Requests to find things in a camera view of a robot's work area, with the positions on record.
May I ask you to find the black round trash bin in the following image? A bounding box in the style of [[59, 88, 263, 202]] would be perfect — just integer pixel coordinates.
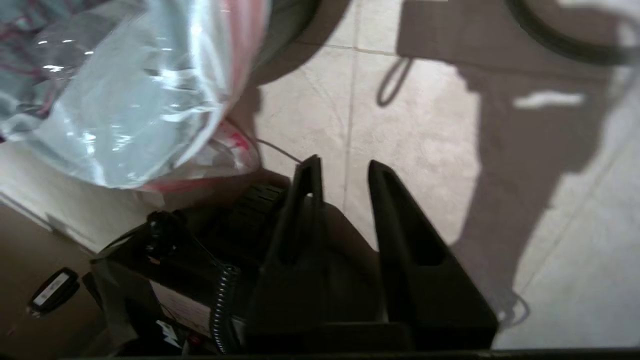
[[250, 0, 323, 87]]

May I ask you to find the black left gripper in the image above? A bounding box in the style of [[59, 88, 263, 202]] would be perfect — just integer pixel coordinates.
[[224, 184, 290, 242]]

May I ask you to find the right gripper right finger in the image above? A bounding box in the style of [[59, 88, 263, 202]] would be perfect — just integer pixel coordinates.
[[368, 160, 499, 351]]

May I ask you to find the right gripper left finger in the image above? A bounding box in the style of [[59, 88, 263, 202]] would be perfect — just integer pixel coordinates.
[[245, 155, 352, 351]]

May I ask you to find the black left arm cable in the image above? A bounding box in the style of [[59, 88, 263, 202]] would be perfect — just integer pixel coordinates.
[[209, 264, 239, 354]]

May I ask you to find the grey bin retaining ring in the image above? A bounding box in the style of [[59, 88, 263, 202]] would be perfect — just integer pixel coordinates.
[[504, 0, 640, 67]]

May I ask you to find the white bag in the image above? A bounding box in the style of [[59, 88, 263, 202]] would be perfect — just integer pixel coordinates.
[[0, 0, 274, 194]]

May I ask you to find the black tag with white label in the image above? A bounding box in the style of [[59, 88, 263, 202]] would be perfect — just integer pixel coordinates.
[[26, 267, 81, 317]]

